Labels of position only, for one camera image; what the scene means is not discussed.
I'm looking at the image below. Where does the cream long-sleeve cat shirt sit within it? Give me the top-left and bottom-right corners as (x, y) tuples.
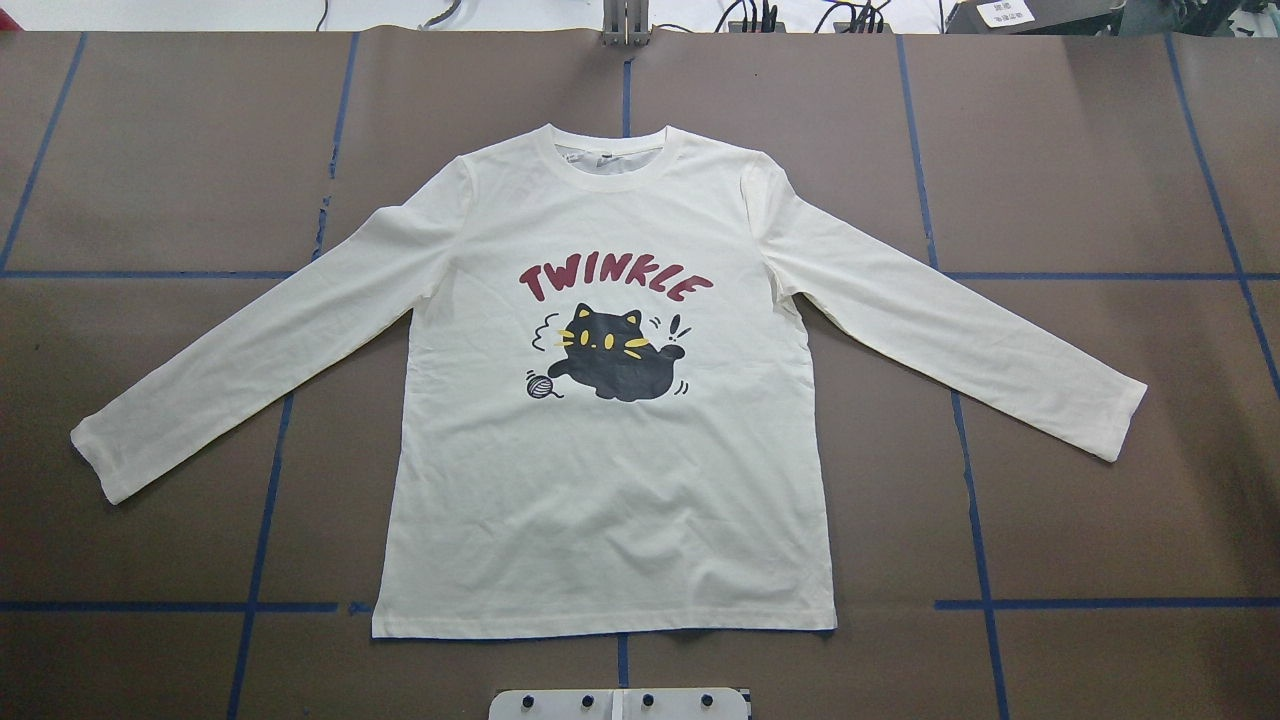
(70, 126), (1146, 639)

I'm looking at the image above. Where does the black box with label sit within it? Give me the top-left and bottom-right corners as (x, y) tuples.
(945, 1), (1126, 36)

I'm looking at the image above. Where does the grey aluminium frame post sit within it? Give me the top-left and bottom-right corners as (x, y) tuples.
(602, 0), (652, 47)

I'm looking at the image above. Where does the white pedestal base plate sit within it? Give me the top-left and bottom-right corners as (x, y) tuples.
(488, 687), (753, 719)

